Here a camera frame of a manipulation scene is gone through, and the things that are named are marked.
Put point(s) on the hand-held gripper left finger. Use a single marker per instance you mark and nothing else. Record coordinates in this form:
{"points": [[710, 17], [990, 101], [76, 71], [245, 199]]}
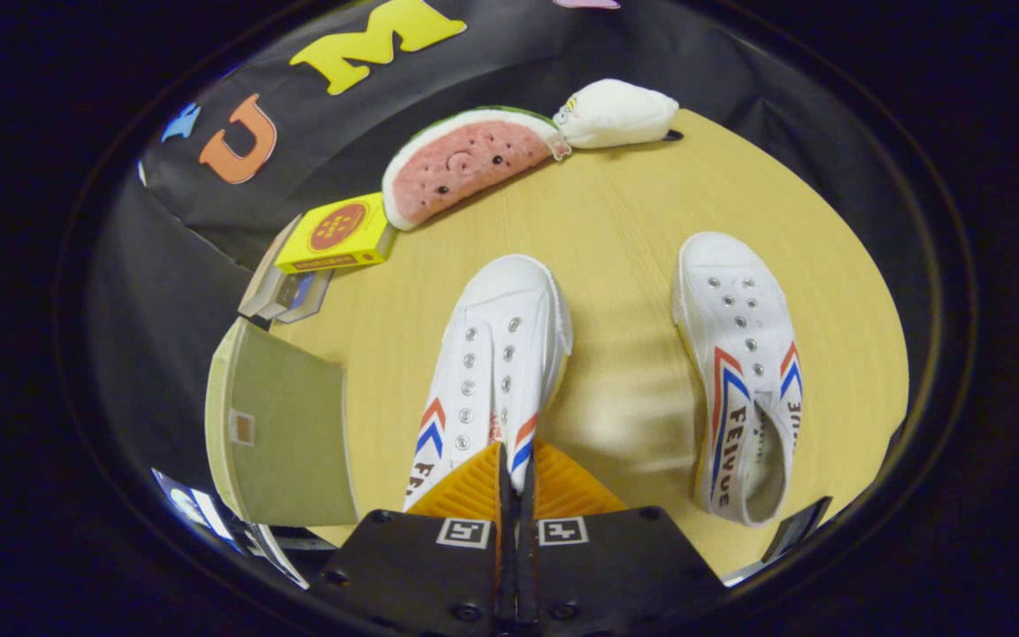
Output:
{"points": [[412, 566]]}

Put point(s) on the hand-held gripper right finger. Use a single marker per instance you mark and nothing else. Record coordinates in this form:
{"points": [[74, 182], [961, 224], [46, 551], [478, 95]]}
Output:
{"points": [[616, 566]]}

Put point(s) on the green fabric storage box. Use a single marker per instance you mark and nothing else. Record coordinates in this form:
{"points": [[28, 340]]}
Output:
{"points": [[297, 425]]}

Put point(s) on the white canvas shoe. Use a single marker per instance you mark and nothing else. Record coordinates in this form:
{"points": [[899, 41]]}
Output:
{"points": [[731, 283], [501, 318]]}

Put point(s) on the lit display screen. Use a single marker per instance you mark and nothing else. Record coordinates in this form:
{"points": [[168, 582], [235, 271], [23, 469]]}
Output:
{"points": [[209, 513]]}

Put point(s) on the yellow book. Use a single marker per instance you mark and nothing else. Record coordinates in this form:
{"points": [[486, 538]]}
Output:
{"points": [[337, 232]]}

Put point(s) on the watermelon slice plush toy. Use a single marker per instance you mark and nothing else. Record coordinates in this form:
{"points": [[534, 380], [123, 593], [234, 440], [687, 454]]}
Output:
{"points": [[465, 164]]}

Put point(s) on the white plush toy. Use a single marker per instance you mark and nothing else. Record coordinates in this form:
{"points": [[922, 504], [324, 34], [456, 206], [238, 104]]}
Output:
{"points": [[616, 113]]}

